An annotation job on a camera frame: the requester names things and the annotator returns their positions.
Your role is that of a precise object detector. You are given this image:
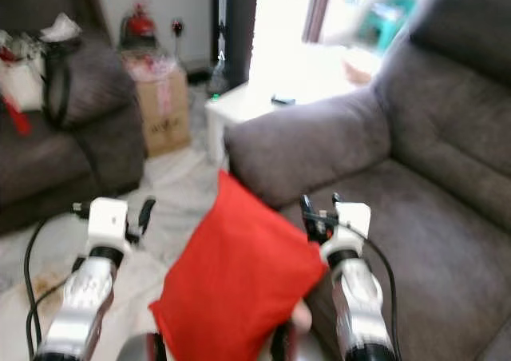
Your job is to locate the red pillow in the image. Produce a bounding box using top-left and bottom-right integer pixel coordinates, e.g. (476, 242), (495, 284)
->
(149, 169), (330, 361)

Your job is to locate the grey brown fabric sofa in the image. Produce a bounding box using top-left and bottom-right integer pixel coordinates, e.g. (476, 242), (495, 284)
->
(0, 0), (146, 234)

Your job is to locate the dark brown fabric sofa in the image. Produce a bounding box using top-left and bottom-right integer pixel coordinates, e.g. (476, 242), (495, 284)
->
(224, 0), (511, 361)

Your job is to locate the brown cardboard box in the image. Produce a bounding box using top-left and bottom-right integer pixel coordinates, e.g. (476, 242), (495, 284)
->
(134, 61), (192, 158)

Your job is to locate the white low table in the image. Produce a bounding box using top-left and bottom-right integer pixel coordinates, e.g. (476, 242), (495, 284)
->
(204, 46), (380, 166)

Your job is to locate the red ribbon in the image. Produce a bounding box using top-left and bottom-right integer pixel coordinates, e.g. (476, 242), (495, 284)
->
(0, 46), (33, 136)

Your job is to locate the white bag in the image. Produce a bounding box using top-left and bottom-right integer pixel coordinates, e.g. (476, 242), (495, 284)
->
(0, 42), (49, 113)

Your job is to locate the teal plastic stool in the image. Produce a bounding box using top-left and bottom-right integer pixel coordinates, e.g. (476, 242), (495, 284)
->
(358, 0), (418, 54)

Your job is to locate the white crumpled plastic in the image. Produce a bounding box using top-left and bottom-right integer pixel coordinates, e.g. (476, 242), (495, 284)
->
(40, 14), (82, 42)

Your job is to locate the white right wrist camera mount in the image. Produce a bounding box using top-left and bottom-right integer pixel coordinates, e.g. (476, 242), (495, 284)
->
(334, 202), (373, 254)

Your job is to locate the black bag strap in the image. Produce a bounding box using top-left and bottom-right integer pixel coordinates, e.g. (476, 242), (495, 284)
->
(44, 38), (85, 130)

